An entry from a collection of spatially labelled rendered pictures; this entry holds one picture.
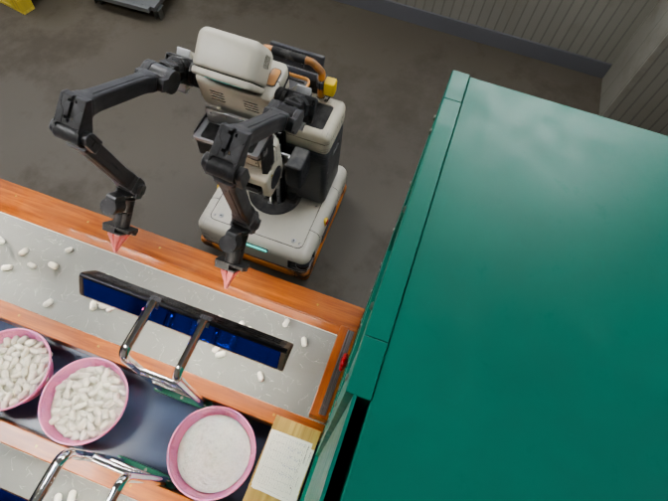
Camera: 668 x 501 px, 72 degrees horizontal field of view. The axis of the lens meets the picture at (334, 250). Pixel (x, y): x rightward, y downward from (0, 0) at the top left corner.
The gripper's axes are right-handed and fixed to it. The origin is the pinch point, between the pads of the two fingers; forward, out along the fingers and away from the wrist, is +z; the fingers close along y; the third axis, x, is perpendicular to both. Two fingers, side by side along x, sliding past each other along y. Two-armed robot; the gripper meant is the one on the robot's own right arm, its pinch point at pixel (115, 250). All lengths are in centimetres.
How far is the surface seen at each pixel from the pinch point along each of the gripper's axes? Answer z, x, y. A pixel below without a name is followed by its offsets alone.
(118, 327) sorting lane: 22.5, -9.7, 12.9
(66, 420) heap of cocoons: 47, -31, 14
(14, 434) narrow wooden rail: 51, -38, 4
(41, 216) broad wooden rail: 0.6, 6.4, -36.0
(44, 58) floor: -50, 153, -174
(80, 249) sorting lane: 6.6, 4.4, -16.6
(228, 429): 35, -21, 62
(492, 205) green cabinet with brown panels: -59, -78, 102
